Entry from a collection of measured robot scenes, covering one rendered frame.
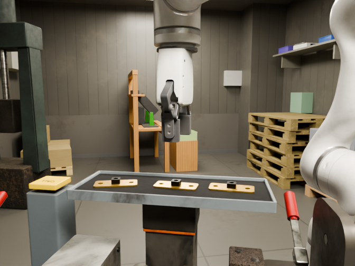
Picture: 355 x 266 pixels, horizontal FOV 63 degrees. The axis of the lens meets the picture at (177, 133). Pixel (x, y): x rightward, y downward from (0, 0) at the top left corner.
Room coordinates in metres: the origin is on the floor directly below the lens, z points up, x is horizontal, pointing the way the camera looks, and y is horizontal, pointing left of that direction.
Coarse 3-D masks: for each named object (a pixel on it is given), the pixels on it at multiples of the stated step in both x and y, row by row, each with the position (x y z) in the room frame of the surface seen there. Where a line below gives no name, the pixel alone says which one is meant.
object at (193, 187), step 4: (160, 180) 0.58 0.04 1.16; (172, 180) 0.55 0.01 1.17; (176, 180) 0.56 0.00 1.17; (180, 180) 0.55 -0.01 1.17; (156, 184) 0.55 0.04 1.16; (160, 184) 0.55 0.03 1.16; (164, 184) 0.55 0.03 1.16; (168, 184) 0.55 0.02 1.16; (172, 184) 0.54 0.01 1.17; (176, 184) 0.54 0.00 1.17; (180, 184) 0.55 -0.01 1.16; (184, 184) 0.55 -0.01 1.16; (188, 184) 0.55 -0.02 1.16; (192, 184) 0.55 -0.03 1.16; (196, 184) 0.55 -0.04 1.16; (168, 188) 0.54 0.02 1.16; (172, 188) 0.53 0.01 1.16; (176, 188) 0.53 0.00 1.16; (180, 188) 0.53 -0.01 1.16; (184, 188) 0.53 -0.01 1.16; (188, 188) 0.53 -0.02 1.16; (192, 188) 0.53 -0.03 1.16; (196, 188) 0.53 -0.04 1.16
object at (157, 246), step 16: (144, 208) 0.52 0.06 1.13; (160, 208) 0.51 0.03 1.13; (176, 208) 0.51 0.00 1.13; (192, 208) 0.50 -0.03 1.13; (144, 224) 0.52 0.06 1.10; (160, 224) 0.51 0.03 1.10; (176, 224) 0.51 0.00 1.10; (192, 224) 0.50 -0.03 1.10; (160, 240) 0.52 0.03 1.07; (176, 240) 0.51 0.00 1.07; (192, 240) 0.51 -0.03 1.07; (160, 256) 0.52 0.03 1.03; (176, 256) 0.51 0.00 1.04; (192, 256) 0.51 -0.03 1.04
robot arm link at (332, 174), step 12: (336, 156) 0.64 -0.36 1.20; (348, 156) 0.62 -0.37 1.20; (324, 168) 0.65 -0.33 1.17; (336, 168) 0.62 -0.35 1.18; (348, 168) 0.60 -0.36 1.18; (324, 180) 0.64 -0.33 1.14; (336, 180) 0.61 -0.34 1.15; (348, 180) 0.58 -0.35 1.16; (324, 192) 0.66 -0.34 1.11; (336, 192) 0.61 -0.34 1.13; (348, 192) 0.58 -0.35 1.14; (348, 204) 0.57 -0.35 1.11
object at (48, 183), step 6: (36, 180) 0.59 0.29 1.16; (42, 180) 0.59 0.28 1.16; (48, 180) 0.59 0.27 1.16; (54, 180) 0.59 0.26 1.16; (60, 180) 0.59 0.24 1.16; (66, 180) 0.60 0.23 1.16; (30, 186) 0.57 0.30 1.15; (36, 186) 0.57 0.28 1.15; (42, 186) 0.56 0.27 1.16; (48, 186) 0.56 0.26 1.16; (54, 186) 0.56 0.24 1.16; (60, 186) 0.58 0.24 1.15
